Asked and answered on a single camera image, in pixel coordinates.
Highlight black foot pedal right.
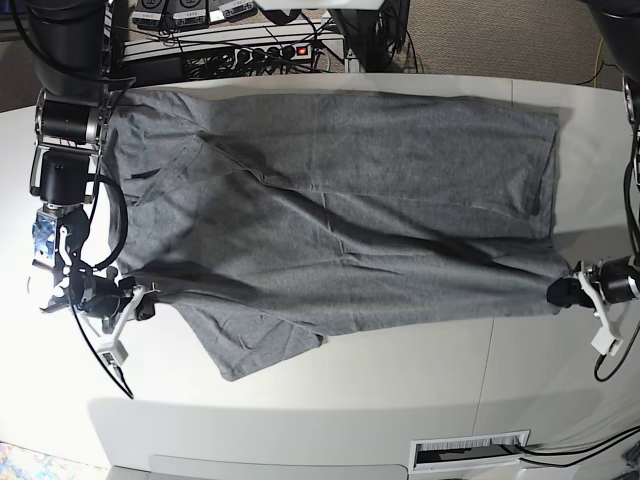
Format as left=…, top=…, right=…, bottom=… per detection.
left=218, top=0, right=256, bottom=20

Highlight black foot pedal middle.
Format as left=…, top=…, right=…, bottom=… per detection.
left=170, top=0, right=208, bottom=27

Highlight yellow cable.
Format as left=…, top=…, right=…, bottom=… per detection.
left=574, top=37, right=606, bottom=86

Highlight grey T-shirt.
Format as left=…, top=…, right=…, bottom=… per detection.
left=104, top=90, right=568, bottom=381

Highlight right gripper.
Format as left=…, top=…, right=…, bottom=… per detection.
left=74, top=277, right=156, bottom=322

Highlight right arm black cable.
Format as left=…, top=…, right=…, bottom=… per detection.
left=69, top=174, right=136, bottom=400

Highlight table cable grommet slot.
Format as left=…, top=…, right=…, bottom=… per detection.
left=408, top=430, right=531, bottom=474

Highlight black foot pedal left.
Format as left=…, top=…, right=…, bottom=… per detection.
left=131, top=0, right=166, bottom=26

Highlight black foot pedal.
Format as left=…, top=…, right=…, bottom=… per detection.
left=170, top=0, right=208, bottom=27
left=131, top=0, right=166, bottom=26
left=218, top=0, right=256, bottom=20

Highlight black power strip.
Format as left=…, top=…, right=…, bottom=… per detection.
left=184, top=42, right=321, bottom=69

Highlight black cables at table edge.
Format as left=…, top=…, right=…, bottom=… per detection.
left=517, top=424, right=640, bottom=469

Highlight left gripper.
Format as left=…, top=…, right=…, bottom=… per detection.
left=546, top=255, right=639, bottom=308

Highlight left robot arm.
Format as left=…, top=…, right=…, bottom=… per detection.
left=547, top=1, right=639, bottom=308

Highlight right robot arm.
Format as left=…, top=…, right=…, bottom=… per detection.
left=9, top=1, right=138, bottom=332

